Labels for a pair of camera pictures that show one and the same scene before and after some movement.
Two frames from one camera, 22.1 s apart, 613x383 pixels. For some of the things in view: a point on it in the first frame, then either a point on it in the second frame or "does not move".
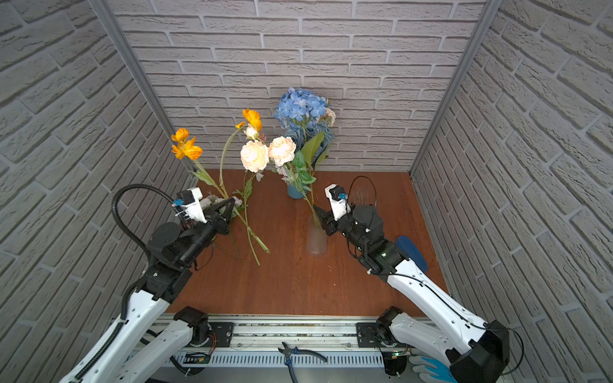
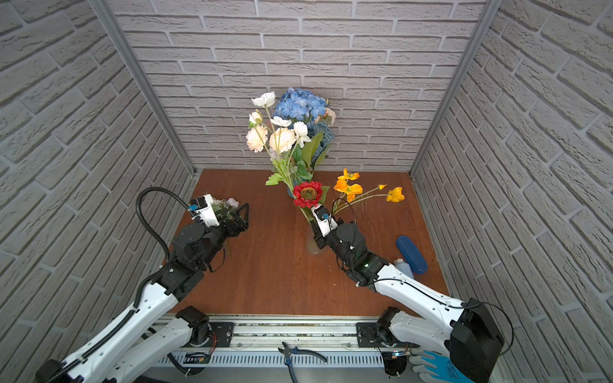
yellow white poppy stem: (251, 124) to (348, 196)
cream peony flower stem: (255, 155) to (276, 141)
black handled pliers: (288, 351) does not move
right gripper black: (330, 223) to (322, 241)
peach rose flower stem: (330, 118) does not move
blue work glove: (442, 371) does not move
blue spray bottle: (409, 247) does not move
